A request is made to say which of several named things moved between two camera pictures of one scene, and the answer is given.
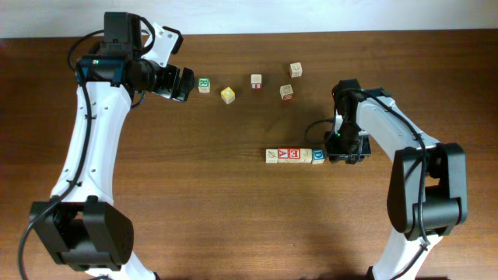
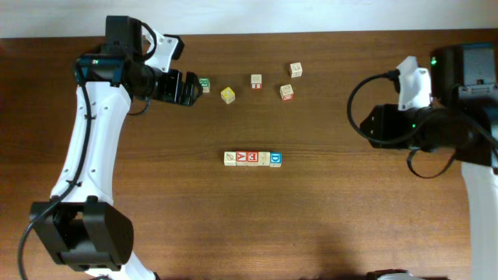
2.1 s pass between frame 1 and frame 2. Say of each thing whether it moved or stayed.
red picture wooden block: stayed
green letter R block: stayed
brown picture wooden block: stayed
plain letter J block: moved
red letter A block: moved
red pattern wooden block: stayed
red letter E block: moved
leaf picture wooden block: moved
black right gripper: moved
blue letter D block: moved
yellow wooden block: stayed
